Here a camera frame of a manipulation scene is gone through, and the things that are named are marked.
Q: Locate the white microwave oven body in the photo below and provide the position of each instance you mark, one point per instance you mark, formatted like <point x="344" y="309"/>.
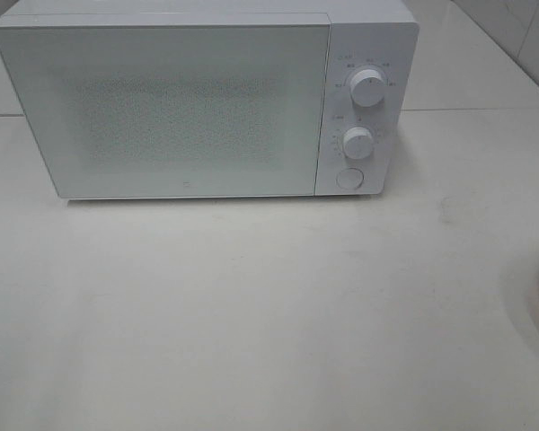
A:
<point x="382" y="34"/>

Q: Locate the upper white power knob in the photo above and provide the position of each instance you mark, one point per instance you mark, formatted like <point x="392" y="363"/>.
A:
<point x="367" y="86"/>

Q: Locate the round white door button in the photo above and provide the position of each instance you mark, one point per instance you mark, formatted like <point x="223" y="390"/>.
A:
<point x="350" y="179"/>

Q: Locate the lower white timer knob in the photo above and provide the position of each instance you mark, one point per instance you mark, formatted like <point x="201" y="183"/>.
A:
<point x="358" y="143"/>

